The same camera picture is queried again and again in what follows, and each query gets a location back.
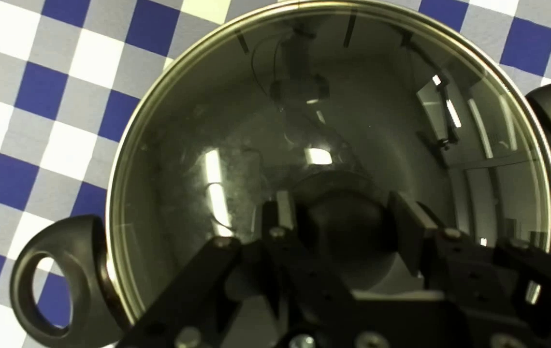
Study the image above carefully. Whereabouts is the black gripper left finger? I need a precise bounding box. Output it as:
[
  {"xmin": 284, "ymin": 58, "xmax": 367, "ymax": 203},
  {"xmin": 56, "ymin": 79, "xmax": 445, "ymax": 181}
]
[{"xmin": 118, "ymin": 191, "xmax": 354, "ymax": 348}]

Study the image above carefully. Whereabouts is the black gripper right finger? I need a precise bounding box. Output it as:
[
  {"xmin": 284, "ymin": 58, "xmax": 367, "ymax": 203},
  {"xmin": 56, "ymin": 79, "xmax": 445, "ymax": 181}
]
[{"xmin": 389, "ymin": 189, "xmax": 551, "ymax": 348}]

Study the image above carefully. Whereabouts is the black cooking pot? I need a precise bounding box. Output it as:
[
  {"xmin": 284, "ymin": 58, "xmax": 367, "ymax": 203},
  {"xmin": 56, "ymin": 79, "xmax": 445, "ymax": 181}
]
[{"xmin": 8, "ymin": 0, "xmax": 551, "ymax": 348}]

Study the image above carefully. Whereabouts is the blue white checkered tablecloth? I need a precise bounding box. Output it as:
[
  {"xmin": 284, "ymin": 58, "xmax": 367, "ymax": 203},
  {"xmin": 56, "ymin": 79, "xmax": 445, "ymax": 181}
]
[{"xmin": 0, "ymin": 0, "xmax": 551, "ymax": 348}]

